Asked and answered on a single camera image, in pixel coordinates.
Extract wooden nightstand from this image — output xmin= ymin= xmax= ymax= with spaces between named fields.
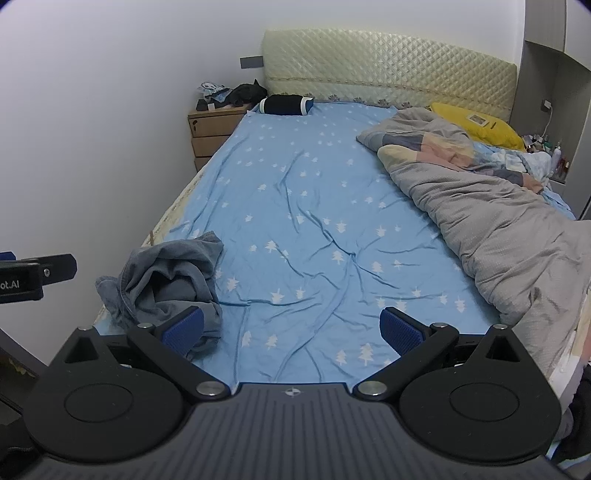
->
xmin=187 ymin=104 xmax=254 ymax=172

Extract white blue printed cloth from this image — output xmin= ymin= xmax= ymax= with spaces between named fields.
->
xmin=196 ymin=82 xmax=232 ymax=105

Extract light blue printed cloth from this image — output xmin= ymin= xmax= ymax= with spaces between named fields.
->
xmin=473 ymin=141 xmax=554 ymax=190

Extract yellow pillow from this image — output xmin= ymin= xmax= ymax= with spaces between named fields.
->
xmin=430 ymin=102 xmax=527 ymax=152

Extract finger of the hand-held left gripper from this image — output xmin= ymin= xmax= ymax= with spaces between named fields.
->
xmin=0 ymin=251 xmax=78 ymax=286

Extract cream quilted headboard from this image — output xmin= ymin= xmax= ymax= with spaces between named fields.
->
xmin=262 ymin=28 xmax=518 ymax=123

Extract grey built-in cabinet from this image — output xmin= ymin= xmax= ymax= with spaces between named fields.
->
xmin=517 ymin=0 xmax=591 ymax=222

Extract black cloth bundle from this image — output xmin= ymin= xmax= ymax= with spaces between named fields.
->
xmin=228 ymin=78 xmax=269 ymax=106

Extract grey patchwork quilt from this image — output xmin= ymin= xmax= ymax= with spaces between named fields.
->
xmin=355 ymin=107 xmax=591 ymax=398

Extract blue tree print bed sheet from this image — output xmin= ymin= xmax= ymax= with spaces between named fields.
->
xmin=95 ymin=102 xmax=578 ymax=385

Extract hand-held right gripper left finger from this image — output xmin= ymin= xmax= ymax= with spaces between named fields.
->
xmin=48 ymin=305 xmax=232 ymax=400

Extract grey blue denim pants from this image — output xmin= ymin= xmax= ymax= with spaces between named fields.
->
xmin=95 ymin=231 xmax=225 ymax=358

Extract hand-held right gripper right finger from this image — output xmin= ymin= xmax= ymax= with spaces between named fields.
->
xmin=353 ymin=305 xmax=539 ymax=400

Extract cluster of small bottles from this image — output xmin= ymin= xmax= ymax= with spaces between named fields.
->
xmin=522 ymin=131 xmax=572 ymax=182

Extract dark cloth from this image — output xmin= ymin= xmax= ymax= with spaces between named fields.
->
xmin=549 ymin=364 xmax=591 ymax=468

